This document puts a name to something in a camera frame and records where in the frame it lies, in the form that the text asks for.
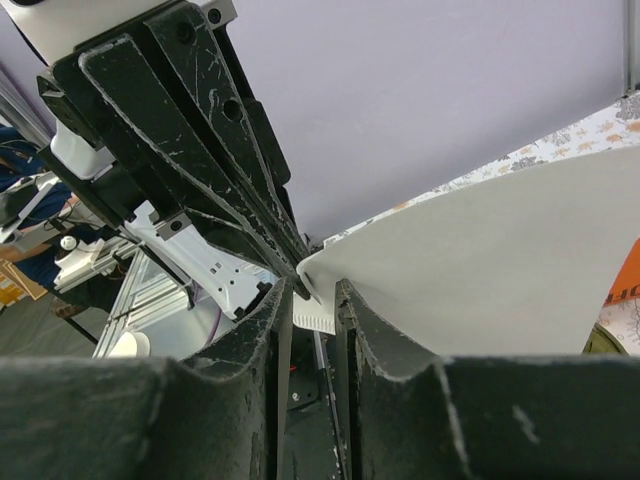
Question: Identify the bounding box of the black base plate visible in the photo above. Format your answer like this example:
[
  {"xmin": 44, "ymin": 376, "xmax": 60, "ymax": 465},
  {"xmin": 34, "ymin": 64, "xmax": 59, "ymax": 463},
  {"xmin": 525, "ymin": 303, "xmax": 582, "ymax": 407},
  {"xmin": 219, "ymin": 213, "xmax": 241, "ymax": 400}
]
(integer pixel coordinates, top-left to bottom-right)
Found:
[{"xmin": 281, "ymin": 326, "xmax": 348, "ymax": 480}]

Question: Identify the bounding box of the white plastic funnel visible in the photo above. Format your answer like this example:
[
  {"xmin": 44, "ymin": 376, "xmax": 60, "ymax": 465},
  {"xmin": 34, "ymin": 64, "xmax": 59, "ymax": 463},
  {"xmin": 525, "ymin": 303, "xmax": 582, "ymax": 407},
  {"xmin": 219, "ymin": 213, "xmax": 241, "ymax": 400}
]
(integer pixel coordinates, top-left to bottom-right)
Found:
[{"xmin": 108, "ymin": 331, "xmax": 151, "ymax": 358}]

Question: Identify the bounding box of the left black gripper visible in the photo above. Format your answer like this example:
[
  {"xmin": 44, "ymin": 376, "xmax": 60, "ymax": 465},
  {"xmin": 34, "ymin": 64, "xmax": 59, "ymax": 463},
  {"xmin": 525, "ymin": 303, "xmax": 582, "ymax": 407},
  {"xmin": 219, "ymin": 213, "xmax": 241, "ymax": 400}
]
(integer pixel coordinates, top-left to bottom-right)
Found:
[{"xmin": 35, "ymin": 2, "xmax": 314, "ymax": 291}]

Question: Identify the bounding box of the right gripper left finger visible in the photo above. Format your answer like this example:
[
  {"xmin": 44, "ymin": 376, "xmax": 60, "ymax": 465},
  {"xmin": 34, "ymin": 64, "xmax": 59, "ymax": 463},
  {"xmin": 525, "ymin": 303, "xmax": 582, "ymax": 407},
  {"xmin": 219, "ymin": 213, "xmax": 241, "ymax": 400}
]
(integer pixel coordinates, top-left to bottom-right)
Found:
[{"xmin": 1, "ymin": 279, "xmax": 293, "ymax": 479}]

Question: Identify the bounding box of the green glass dripper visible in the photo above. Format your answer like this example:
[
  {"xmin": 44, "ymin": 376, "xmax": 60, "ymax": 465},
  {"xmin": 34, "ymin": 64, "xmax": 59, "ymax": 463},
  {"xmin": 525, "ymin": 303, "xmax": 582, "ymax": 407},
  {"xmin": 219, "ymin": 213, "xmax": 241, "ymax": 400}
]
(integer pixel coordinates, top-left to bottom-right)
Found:
[{"xmin": 582, "ymin": 323, "xmax": 629, "ymax": 355}]

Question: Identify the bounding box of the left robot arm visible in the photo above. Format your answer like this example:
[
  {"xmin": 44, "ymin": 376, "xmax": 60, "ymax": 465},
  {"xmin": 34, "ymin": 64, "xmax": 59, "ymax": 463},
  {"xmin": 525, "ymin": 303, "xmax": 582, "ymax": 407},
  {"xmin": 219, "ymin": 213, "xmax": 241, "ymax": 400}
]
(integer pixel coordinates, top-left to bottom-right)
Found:
[{"xmin": 19, "ymin": 1, "xmax": 308, "ymax": 317}]

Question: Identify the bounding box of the orange coffee filter pack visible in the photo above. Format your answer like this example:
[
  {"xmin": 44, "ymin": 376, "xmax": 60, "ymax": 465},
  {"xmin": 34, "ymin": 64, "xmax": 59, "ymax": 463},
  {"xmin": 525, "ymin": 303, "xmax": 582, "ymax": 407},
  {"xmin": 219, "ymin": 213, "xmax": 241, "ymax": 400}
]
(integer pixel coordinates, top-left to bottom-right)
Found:
[{"xmin": 598, "ymin": 241, "xmax": 639, "ymax": 356}]

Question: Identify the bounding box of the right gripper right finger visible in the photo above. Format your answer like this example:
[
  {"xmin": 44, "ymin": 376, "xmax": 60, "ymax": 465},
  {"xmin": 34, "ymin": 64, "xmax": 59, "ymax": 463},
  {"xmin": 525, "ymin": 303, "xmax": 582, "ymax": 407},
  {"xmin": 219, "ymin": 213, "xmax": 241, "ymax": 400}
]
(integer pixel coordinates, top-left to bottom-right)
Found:
[{"xmin": 334, "ymin": 280, "xmax": 639, "ymax": 479}]

